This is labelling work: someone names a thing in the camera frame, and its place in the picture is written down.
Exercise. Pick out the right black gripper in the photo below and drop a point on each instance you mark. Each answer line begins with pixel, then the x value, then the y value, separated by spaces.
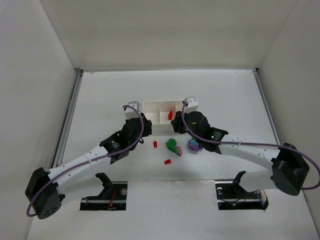
pixel 177 123

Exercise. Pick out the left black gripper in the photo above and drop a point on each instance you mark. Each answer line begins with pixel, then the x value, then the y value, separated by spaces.
pixel 146 125

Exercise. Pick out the purple round flower lego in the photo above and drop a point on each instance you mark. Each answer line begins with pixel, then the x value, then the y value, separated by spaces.
pixel 194 146

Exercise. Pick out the red zigzag lego piece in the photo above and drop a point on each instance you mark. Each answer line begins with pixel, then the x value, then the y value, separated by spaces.
pixel 170 115

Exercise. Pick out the green leafy lego piece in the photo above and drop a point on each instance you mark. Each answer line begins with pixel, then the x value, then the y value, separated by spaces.
pixel 171 145

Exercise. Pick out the small red lego brick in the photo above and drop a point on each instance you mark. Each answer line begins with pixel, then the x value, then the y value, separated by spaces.
pixel 168 161

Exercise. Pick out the purple printed lego brick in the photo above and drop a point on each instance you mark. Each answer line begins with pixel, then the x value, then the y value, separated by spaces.
pixel 178 151

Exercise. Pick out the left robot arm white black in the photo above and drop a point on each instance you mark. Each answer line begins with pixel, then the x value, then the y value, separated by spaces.
pixel 85 176

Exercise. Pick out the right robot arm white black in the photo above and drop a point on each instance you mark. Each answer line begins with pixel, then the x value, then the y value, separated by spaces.
pixel 284 168

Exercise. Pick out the white three-compartment container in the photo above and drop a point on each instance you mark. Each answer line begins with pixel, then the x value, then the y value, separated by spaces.
pixel 157 112

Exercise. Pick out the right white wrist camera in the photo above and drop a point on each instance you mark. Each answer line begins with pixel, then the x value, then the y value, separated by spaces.
pixel 191 104

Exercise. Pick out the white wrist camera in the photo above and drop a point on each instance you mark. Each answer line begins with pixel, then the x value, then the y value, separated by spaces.
pixel 191 104
pixel 131 112

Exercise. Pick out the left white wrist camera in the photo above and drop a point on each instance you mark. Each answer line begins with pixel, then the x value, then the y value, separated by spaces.
pixel 131 112

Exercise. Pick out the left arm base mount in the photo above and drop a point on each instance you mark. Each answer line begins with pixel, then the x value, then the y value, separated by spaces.
pixel 113 196

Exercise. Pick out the left aluminium table rail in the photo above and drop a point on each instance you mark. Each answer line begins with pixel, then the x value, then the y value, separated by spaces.
pixel 67 121

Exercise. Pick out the aluminium table rail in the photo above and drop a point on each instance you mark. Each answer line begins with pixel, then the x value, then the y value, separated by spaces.
pixel 267 109
pixel 67 121

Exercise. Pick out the right aluminium table rail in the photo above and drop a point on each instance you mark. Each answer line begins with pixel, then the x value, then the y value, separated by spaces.
pixel 267 109

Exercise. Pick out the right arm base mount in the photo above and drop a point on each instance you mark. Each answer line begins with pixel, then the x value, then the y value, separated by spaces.
pixel 231 196

